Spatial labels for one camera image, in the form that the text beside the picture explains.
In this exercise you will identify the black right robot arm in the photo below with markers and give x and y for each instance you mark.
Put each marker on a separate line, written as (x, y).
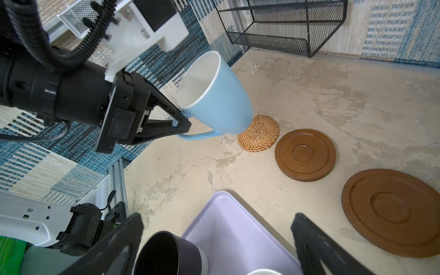
(46, 238)

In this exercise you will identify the white wire mesh basket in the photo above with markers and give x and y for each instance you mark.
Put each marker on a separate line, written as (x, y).
(73, 16)

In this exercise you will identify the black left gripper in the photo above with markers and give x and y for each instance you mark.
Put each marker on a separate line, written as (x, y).
(132, 95)

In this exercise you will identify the black mug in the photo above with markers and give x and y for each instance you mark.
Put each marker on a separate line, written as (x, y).
(167, 254)

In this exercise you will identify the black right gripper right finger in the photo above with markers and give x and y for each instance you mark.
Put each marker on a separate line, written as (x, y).
(316, 249)

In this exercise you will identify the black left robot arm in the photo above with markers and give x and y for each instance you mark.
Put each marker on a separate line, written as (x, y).
(81, 95)

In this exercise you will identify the small brown wooden coaster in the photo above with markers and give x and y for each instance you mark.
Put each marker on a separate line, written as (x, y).
(305, 155)

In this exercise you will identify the lavender plastic tray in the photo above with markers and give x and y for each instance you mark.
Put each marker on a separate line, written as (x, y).
(235, 242)

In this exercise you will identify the woven rattan coaster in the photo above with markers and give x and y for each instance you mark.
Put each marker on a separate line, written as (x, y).
(260, 135)

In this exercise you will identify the large brown wooden coaster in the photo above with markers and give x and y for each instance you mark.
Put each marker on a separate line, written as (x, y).
(394, 211)

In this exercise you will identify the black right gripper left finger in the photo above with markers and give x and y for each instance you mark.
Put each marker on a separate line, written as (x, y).
(115, 254)

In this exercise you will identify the light blue mug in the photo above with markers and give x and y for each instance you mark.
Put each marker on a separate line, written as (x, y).
(211, 92)

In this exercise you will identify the black wire mesh shelf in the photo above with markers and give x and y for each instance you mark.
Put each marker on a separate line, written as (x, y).
(295, 27)

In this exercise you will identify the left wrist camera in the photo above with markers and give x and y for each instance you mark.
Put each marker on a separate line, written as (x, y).
(141, 25)

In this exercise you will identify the white mug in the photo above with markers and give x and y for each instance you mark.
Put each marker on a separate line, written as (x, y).
(264, 271)

